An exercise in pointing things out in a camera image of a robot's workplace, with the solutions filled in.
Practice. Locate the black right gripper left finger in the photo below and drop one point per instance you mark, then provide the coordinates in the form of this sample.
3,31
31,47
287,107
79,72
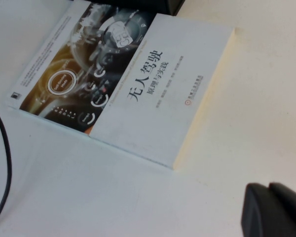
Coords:
261,214

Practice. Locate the white self-driving book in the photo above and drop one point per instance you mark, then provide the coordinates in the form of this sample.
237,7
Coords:
162,98

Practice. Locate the black plastic book stand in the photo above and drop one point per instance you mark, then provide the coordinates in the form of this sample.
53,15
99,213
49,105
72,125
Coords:
138,5

